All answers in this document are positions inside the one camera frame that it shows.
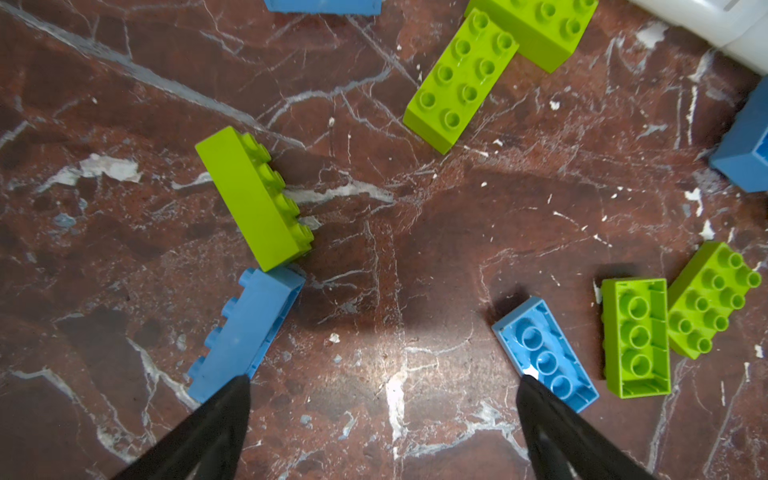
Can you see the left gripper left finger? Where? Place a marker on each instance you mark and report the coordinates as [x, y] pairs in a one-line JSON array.
[[206, 445]]

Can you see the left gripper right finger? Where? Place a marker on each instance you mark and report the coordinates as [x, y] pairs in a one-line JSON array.
[[560, 443]]

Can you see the light blue lego centre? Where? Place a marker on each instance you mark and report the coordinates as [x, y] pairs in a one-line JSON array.
[[534, 342]]

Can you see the blue lego lower left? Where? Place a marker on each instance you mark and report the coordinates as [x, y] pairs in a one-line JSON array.
[[253, 320]]

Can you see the green lego centre upright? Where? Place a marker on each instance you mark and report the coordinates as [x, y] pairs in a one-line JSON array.
[[636, 343]]

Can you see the green lego centre tilted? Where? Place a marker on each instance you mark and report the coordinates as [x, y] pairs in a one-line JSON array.
[[701, 299]]

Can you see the green lego left side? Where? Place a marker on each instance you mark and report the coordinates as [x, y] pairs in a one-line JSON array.
[[254, 195]]

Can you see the blue lego under bins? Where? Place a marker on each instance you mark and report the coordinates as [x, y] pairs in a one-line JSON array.
[[742, 153]]

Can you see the green lego beside upper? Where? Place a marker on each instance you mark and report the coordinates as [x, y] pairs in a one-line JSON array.
[[460, 81]]

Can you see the left white bin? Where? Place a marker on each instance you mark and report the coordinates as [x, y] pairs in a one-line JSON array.
[[737, 28]]

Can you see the blue lego far left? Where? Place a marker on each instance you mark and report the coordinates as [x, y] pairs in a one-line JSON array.
[[333, 7]]

